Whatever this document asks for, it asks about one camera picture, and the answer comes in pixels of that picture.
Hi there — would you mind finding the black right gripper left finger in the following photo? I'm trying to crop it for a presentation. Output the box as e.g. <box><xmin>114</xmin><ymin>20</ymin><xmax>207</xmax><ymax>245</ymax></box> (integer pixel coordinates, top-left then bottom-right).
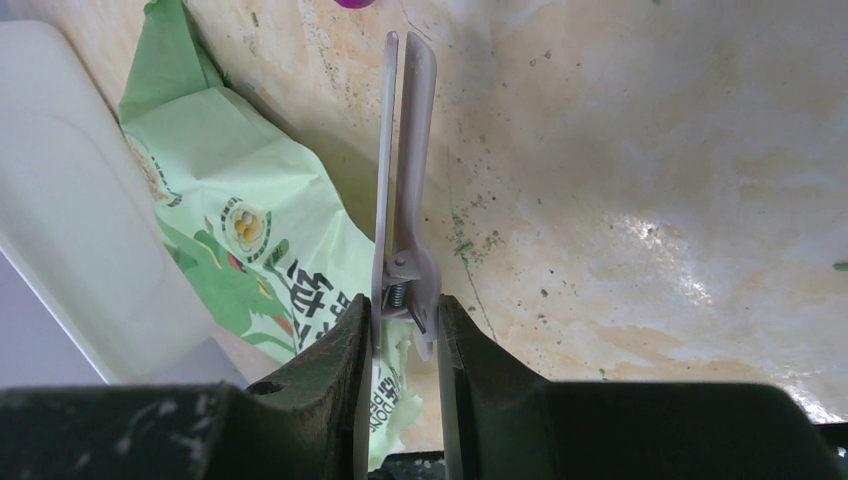
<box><xmin>1</xmin><ymin>296</ymin><xmax>371</xmax><ymax>479</ymax></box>

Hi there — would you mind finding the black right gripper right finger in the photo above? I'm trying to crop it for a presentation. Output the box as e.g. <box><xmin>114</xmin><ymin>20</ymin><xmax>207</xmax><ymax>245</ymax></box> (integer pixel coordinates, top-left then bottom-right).
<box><xmin>438</xmin><ymin>296</ymin><xmax>842</xmax><ymax>479</ymax></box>

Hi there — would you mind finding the black bag clip strip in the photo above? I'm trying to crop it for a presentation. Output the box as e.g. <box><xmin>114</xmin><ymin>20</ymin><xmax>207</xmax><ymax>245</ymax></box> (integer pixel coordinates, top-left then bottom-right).
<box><xmin>371</xmin><ymin>31</ymin><xmax>442</xmax><ymax>378</ymax></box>

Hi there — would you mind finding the green cat litter bag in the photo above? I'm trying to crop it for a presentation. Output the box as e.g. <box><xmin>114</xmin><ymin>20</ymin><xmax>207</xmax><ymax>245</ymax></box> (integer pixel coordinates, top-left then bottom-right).
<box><xmin>117</xmin><ymin>0</ymin><xmax>425</xmax><ymax>473</ymax></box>

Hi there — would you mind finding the white plastic litter box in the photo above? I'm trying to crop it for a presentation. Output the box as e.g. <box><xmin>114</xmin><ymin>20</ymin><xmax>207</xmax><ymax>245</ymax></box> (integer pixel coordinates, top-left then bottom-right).
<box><xmin>1</xmin><ymin>20</ymin><xmax>213</xmax><ymax>384</ymax></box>

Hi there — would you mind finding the purple plastic scoop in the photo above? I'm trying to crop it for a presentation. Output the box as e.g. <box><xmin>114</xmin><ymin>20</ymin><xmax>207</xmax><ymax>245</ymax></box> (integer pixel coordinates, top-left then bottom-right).
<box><xmin>334</xmin><ymin>0</ymin><xmax>375</xmax><ymax>10</ymax></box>

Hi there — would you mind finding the spilled green litter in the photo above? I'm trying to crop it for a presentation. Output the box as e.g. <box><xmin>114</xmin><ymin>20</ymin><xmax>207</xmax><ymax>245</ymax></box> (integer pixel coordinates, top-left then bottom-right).
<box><xmin>451</xmin><ymin>211</ymin><xmax>506</xmax><ymax>264</ymax></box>

